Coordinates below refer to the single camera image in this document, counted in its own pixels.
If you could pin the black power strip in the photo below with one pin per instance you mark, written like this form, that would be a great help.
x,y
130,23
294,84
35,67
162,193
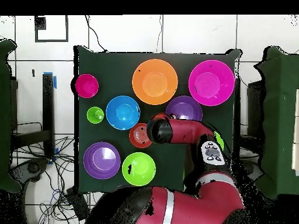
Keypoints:
x,y
78,205

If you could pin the purple plastic bowl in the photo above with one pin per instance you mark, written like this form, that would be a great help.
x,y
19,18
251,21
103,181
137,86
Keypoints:
x,y
101,160
184,107

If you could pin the black stand with blue tape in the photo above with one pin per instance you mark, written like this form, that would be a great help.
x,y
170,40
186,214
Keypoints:
x,y
48,105

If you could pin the blue plastic bowl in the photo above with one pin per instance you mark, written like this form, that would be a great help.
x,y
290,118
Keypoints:
x,y
122,112

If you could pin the large pink plastic bowl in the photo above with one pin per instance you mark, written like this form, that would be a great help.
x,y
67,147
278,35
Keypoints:
x,y
211,82

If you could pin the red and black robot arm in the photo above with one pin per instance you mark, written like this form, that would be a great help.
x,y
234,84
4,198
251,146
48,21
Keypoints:
x,y
182,133

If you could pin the green plastic bowl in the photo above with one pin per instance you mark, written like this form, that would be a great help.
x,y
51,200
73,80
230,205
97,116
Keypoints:
x,y
138,169
219,140

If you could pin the green plastic cup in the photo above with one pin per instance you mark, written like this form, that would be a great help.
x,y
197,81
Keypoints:
x,y
95,115

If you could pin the large orange plastic bowl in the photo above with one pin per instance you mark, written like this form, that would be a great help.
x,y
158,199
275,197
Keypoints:
x,y
154,81

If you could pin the white panel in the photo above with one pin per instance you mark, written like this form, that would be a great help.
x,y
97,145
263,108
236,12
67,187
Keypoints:
x,y
296,130

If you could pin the black square floor frame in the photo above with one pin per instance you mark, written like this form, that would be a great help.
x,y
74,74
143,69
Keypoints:
x,y
40,23

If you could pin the small red-pink plastic bowl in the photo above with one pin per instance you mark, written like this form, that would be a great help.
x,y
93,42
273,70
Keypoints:
x,y
87,85

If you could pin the small orange-red plastic bowl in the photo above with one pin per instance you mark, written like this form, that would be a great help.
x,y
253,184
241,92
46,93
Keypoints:
x,y
137,135

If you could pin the black metal stand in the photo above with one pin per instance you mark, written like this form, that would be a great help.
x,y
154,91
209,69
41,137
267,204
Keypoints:
x,y
254,105

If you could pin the green-covered side table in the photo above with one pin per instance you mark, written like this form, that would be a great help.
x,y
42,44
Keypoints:
x,y
285,70
4,116

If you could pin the dark green tablecloth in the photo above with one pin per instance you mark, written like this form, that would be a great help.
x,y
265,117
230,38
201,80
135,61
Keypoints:
x,y
112,65

